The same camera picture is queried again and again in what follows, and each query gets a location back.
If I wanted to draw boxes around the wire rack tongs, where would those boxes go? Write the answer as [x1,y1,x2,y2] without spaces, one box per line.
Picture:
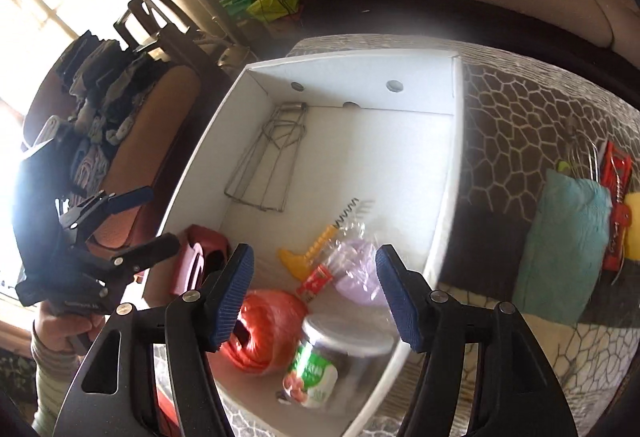
[224,102,308,212]

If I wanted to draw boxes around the grey sleeve forearm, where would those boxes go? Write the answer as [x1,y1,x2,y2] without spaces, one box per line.
[30,334,80,436]

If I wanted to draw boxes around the person left hand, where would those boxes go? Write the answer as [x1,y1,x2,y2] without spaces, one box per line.
[34,301,105,353]

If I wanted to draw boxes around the red twine spool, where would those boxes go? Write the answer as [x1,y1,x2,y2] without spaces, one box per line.
[220,290,308,375]

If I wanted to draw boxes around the dark red holder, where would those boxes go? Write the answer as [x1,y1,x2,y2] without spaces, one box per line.
[169,225,231,295]

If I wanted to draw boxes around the clear plastic snack jar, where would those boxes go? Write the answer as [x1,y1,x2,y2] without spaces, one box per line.
[279,313,395,415]

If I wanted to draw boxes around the teal knitted mitt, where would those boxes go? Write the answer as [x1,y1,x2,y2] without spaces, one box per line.
[512,169,612,325]

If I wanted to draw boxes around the purple sponge in bag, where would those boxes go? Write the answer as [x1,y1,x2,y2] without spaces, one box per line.
[322,220,387,307]

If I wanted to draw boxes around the white cardboard box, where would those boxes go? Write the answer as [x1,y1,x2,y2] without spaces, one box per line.
[150,48,467,437]

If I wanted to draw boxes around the red corkscrew opener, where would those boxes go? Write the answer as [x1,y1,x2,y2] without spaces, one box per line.
[600,140,632,275]

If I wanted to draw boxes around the patterned blanket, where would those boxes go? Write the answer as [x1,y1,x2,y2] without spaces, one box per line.
[219,34,640,437]

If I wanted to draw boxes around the yellow handled corkscrew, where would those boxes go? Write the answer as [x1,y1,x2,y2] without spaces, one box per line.
[277,197,360,282]

